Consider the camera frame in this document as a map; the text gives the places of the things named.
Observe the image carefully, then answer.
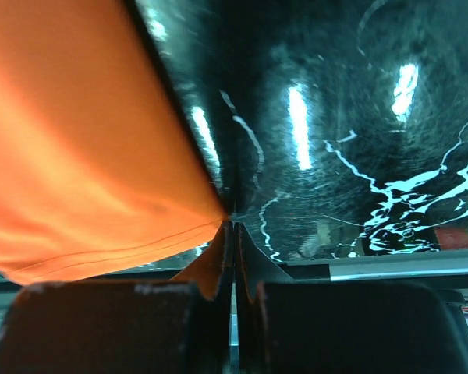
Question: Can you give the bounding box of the orange t-shirt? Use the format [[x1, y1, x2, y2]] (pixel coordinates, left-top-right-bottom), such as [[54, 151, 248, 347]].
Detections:
[[0, 1, 226, 284]]

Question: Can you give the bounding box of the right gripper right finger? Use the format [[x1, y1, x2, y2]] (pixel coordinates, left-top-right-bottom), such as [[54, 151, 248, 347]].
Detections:
[[234, 224, 468, 373]]

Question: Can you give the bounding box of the front aluminium rail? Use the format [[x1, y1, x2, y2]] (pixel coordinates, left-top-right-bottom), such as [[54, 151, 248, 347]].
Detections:
[[279, 249, 468, 289]]

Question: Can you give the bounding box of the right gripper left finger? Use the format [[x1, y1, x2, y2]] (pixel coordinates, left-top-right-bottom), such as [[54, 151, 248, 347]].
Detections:
[[0, 222, 233, 373]]

